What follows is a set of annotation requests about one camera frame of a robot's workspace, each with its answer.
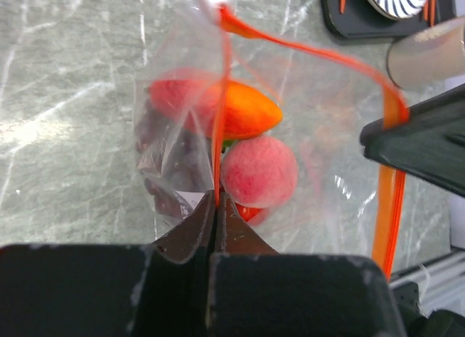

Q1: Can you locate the orange plastic spoon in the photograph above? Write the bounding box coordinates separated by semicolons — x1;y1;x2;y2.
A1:
423;0;437;27

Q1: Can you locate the blue striped white plate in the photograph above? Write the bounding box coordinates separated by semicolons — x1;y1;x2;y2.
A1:
367;0;427;21

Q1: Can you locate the dark green tray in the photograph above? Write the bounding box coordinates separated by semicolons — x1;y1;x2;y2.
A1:
319;0;457;39

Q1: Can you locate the pink peach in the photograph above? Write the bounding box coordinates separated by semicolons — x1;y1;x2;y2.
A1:
221;135;298;208

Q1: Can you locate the red yellow apple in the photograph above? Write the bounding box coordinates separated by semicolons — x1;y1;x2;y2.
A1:
147;68;283;140

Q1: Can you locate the clear zip top bag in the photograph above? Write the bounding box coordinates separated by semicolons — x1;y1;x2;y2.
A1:
134;0;409;275

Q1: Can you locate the dark red grape bunch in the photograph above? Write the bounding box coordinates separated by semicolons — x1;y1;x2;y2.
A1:
134;100;214;226

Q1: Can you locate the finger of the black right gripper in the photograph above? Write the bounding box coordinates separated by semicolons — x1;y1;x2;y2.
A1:
360;84;464;197

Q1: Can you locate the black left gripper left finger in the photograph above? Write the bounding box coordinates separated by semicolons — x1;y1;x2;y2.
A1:
1;192;216;336

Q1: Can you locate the beige mug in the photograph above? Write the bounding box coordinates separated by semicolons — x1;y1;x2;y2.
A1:
387;16;464;90

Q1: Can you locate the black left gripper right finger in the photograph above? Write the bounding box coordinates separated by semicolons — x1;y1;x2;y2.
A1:
206;194;405;336

